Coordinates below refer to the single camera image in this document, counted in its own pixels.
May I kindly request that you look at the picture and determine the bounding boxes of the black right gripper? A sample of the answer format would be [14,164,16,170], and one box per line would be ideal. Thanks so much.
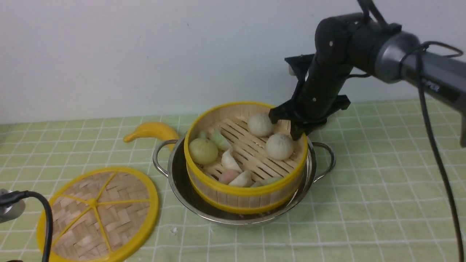
[269,54,351,141]

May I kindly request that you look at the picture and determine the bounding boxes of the yellow bamboo steamer basket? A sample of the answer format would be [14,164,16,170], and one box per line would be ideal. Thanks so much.
[182,101,312,214]

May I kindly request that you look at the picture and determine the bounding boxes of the yellow bamboo steamer lid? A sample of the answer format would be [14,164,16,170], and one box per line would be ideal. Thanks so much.
[49,166,159,262]

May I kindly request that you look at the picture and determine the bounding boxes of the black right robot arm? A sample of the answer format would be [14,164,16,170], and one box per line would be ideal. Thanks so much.
[268,13,466,147]

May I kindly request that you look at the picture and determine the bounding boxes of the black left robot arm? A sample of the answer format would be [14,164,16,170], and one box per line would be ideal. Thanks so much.
[0,189,25,223]

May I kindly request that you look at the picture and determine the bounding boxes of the stainless steel pot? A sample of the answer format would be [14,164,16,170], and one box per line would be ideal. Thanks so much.
[153,138,336,228]

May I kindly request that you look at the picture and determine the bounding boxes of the white toy bun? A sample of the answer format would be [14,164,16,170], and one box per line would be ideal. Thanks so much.
[265,133,295,160]
[247,112,274,137]

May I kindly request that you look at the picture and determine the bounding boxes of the white toy dumpling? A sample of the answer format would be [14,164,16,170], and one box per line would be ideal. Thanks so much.
[228,170,254,187]
[221,148,242,173]

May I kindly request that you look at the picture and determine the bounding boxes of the pink toy dumpling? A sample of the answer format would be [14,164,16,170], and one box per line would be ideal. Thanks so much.
[218,170,241,184]

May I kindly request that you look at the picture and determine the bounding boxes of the green toy bun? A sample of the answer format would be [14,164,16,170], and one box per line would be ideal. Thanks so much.
[188,138,218,165]

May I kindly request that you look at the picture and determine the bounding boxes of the green checkered tablecloth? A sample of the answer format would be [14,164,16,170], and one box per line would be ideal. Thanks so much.
[0,99,458,262]

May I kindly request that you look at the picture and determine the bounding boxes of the yellow toy banana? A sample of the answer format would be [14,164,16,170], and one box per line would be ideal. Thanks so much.
[123,122,180,143]

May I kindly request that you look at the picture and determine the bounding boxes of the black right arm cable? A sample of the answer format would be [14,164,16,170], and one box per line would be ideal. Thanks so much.
[398,41,465,262]

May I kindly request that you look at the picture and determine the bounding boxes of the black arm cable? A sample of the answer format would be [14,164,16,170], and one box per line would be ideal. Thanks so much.
[0,190,54,262]
[398,41,465,262]

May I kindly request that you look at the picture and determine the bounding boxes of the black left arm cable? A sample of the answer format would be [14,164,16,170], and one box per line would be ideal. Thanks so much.
[0,190,54,262]

